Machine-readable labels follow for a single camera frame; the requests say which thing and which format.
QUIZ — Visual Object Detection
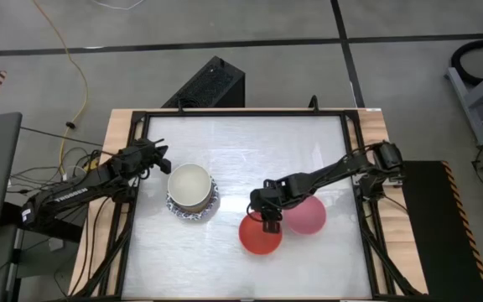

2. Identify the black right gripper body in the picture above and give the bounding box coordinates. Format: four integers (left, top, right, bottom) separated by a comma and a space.
262, 177, 295, 211

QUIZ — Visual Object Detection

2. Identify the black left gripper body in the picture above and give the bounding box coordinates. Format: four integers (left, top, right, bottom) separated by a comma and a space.
117, 142, 159, 175

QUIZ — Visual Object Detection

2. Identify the red bowl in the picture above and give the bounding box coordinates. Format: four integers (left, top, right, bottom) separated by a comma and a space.
238, 211, 283, 256

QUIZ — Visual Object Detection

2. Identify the pink bowl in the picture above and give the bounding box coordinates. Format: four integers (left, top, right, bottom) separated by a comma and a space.
283, 195, 327, 236

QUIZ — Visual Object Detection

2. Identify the white bowl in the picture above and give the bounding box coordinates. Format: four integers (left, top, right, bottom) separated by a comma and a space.
167, 162, 214, 213

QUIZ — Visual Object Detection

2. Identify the blue patterned paper plate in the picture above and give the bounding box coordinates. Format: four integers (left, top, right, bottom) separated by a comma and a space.
165, 175, 221, 222

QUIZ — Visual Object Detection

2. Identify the black computer tower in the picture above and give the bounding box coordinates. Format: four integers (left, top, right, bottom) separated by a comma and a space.
161, 55, 246, 109

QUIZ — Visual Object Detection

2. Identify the grey metal stand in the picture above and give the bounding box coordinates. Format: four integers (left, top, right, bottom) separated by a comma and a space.
446, 58, 483, 147

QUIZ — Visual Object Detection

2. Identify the black metal table frame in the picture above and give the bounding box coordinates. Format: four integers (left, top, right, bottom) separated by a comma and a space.
71, 107, 427, 302

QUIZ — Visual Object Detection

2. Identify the yellow floor cable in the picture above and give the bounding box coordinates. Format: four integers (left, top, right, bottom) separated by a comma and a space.
31, 0, 90, 177

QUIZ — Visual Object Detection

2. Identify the white floor cable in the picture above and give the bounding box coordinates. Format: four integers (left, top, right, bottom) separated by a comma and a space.
93, 0, 146, 12

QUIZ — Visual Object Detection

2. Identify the black hose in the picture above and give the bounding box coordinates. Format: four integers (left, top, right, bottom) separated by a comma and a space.
449, 39, 483, 87

